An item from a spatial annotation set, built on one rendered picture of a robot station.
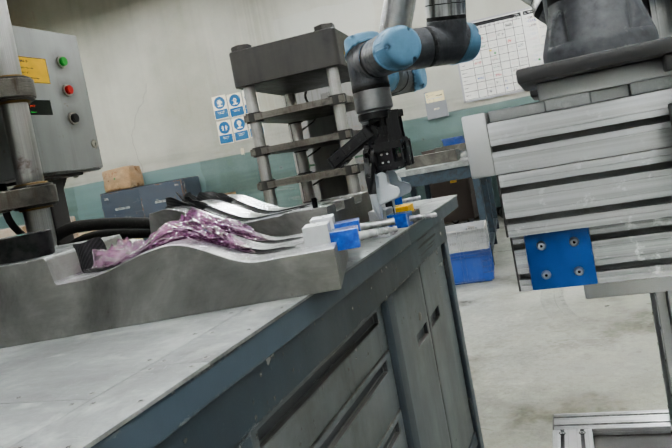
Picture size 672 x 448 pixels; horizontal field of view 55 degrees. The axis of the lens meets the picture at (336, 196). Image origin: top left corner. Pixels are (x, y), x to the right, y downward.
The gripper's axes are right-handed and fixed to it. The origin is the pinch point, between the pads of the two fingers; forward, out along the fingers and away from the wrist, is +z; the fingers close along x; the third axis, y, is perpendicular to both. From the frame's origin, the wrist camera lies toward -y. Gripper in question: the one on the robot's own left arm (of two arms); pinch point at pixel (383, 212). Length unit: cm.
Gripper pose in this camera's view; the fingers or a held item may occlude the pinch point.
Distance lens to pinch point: 128.9
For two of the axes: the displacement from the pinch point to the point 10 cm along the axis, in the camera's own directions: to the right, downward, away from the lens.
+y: 9.1, -1.5, -4.0
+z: 1.9, 9.8, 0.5
